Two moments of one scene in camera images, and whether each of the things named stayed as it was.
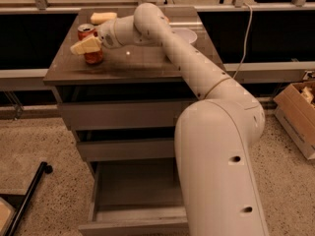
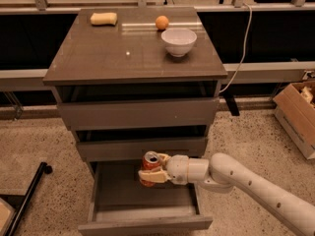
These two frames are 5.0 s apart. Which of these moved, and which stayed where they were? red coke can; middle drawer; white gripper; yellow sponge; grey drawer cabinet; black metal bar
Moved: red coke can; white gripper
Stayed: yellow sponge; black metal bar; grey drawer cabinet; middle drawer
